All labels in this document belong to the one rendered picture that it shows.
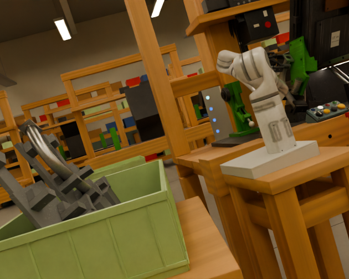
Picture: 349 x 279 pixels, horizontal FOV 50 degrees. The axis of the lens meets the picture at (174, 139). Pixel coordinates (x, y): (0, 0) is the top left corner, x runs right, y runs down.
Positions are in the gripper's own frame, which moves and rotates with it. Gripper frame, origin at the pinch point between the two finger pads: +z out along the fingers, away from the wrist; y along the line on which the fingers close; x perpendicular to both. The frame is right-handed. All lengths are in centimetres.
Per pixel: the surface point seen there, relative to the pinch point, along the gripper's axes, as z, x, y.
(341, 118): 5.1, -3.1, -44.8
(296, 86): -0.2, 2.7, -16.0
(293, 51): 3.0, -5.0, 1.2
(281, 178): -43, -19, -85
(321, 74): 23.3, 8.2, 0.5
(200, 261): -72, -23, -108
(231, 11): -20.7, -9.6, 30.6
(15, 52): -307, 553, 873
